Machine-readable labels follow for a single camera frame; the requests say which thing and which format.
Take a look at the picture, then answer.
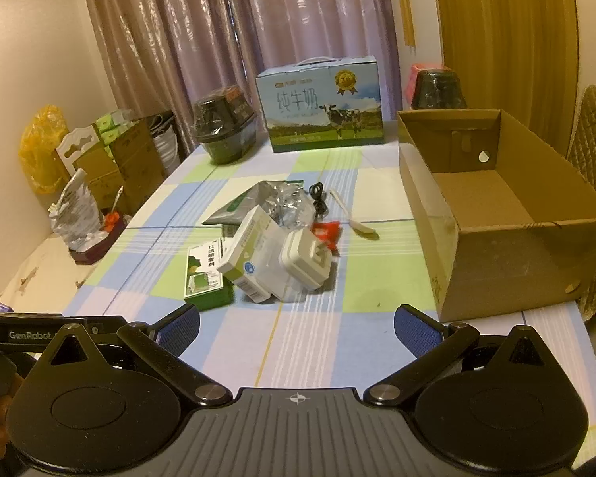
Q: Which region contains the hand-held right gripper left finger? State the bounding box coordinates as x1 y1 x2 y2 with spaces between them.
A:
30 303 233 411

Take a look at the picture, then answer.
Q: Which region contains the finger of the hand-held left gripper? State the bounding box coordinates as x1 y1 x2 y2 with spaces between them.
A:
85 315 127 345

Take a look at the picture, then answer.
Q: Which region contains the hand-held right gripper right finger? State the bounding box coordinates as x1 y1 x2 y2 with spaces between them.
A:
364 304 569 408

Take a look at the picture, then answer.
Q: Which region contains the dark green medicine box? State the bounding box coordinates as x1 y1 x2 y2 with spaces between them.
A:
184 238 235 312

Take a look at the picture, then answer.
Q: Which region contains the white green medicine box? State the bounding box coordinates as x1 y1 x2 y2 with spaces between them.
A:
217 206 290 304

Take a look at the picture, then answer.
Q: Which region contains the cream plastic spoon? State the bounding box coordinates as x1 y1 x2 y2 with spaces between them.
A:
329 189 377 237

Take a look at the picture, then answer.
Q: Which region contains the brown cardboard box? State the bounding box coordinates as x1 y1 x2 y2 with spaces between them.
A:
396 108 596 323

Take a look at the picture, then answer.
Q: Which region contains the white power adapter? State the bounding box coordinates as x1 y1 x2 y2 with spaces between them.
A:
278 229 335 290

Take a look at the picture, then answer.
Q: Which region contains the red packet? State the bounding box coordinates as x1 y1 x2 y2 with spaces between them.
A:
310 221 340 255

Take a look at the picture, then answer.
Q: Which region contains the silver foil bag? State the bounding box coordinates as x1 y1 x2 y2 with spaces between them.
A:
202 181 284 227

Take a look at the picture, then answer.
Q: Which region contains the black cable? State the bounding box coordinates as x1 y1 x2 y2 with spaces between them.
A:
309 182 331 217

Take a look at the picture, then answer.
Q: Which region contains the clear plastic bag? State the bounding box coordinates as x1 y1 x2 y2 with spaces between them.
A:
271 183 319 232

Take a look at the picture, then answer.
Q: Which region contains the checkered cloth desktop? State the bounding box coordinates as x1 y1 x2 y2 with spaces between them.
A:
79 119 596 463

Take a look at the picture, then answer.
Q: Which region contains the cream side bench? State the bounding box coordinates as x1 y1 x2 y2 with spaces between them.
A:
0 231 130 315

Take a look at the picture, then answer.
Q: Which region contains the dark red tray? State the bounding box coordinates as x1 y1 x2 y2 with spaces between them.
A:
70 213 128 265

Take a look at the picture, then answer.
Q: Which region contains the silver printed bag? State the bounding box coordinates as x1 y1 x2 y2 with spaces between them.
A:
48 169 105 249

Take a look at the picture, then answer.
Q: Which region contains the brown cardboard carton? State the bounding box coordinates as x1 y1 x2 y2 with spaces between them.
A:
77 118 167 212

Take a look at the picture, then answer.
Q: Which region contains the yellow plastic bag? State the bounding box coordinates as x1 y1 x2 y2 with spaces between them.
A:
20 105 71 194

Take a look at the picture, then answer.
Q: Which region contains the green tissue pack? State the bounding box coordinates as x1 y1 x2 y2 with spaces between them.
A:
96 112 131 160

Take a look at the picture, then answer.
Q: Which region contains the dark wrapped pot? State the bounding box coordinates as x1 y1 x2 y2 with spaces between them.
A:
193 86 257 165

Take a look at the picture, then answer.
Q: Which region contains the blue milk carton box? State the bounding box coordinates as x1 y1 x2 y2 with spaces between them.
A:
255 56 384 154

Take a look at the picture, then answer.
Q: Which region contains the dark pot with red lid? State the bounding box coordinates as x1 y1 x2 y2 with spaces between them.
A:
408 64 468 111

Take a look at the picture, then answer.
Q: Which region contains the quilted beige chair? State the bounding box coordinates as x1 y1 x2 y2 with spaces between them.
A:
565 84 596 311

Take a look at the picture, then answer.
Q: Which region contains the mauve curtain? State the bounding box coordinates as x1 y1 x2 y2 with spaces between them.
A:
79 0 403 160

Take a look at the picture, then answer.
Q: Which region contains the wooden door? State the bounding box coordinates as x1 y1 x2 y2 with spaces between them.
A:
431 0 578 155

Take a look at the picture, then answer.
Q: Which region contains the wooden wall hanger strip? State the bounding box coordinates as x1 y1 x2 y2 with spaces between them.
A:
399 0 418 56

